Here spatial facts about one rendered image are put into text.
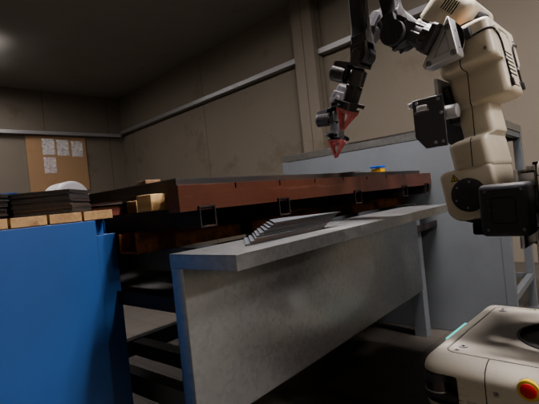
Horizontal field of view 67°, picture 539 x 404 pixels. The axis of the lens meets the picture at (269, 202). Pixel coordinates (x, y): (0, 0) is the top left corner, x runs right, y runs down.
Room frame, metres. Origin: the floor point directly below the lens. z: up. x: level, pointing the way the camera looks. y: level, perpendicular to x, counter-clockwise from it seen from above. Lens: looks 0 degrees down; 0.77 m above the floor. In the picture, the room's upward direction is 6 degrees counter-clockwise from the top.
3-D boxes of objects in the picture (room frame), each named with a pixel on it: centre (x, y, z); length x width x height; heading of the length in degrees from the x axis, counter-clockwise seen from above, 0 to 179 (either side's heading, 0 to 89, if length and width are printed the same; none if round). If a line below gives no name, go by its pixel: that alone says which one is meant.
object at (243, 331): (1.35, -0.21, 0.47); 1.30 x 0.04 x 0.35; 140
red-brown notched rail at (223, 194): (1.53, -0.31, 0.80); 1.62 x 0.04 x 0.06; 140
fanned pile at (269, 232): (1.05, -0.02, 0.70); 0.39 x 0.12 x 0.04; 140
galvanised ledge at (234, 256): (1.30, -0.27, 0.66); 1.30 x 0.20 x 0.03; 140
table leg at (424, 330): (2.11, -0.72, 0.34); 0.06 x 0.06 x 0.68; 50
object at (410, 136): (2.57, -0.80, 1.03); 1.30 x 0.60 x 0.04; 50
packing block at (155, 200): (0.98, 0.28, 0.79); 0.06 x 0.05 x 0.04; 50
